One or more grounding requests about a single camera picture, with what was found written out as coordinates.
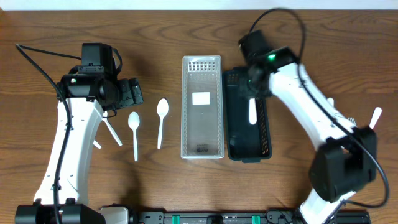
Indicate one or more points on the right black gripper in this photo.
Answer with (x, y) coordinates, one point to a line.
(245, 92)

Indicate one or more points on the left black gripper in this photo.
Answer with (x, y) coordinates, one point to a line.
(126, 99)

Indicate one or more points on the white plastic spoon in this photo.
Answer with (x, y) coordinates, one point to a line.
(162, 111)
(331, 101)
(96, 144)
(134, 122)
(111, 129)

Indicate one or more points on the white plastic fork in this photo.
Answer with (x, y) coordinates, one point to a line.
(375, 117)
(252, 111)
(352, 120)

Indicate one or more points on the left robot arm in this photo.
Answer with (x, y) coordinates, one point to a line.
(84, 95)

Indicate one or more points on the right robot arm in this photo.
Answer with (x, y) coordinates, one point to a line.
(345, 160)

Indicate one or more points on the clear plastic basket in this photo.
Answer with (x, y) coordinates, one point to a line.
(202, 135)

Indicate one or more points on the black plastic basket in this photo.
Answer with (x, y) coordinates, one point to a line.
(246, 142)

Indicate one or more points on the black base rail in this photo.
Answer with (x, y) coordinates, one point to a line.
(271, 216)

